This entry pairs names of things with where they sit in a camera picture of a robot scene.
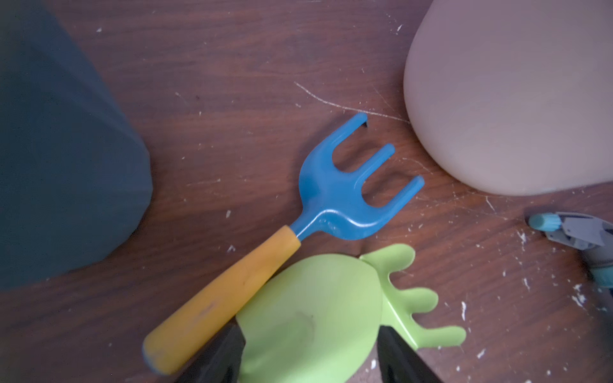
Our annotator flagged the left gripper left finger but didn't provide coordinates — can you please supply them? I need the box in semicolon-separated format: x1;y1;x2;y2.
176;320;246;383

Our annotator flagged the artificial plant in grey pot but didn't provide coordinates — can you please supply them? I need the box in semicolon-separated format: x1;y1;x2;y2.
1;1;153;290

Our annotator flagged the cream plastic bucket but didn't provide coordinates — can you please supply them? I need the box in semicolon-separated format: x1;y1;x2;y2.
404;1;612;196

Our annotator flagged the green trowel wooden handle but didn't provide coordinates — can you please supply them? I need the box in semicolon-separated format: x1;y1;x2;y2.
236;254;382;382

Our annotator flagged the teal spray bottle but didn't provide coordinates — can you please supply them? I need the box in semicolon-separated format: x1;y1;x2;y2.
528;212;612;291

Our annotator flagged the green rake wooden handle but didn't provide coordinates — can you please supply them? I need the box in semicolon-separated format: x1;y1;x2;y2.
359;244;467;350

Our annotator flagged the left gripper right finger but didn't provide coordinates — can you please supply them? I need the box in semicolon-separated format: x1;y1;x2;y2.
377;326;442;383

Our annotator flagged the blue rake yellow handle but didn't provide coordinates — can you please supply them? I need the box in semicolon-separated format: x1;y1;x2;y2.
142;113;425;375

